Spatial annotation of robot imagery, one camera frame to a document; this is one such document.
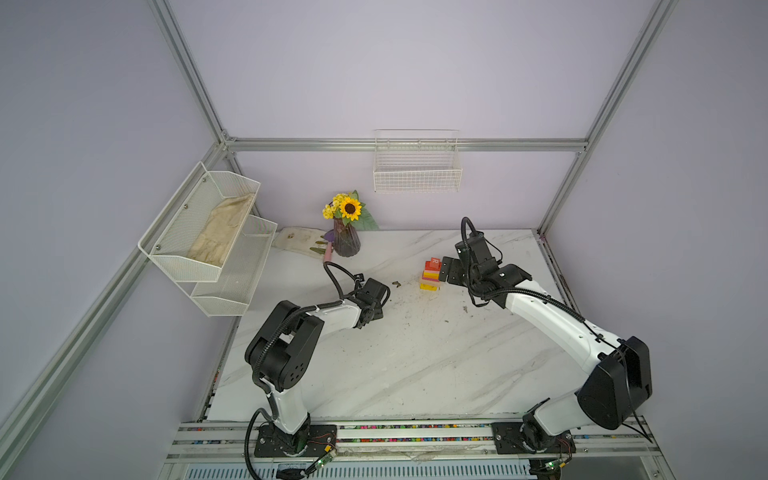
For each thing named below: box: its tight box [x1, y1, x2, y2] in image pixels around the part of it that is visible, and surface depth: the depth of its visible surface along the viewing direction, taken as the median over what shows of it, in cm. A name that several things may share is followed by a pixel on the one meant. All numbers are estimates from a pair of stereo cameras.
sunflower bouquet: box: [322, 190, 379, 231], surface depth 97 cm
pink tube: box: [323, 241, 333, 264], surface depth 114 cm
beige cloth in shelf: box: [188, 193, 255, 266], surface depth 80 cm
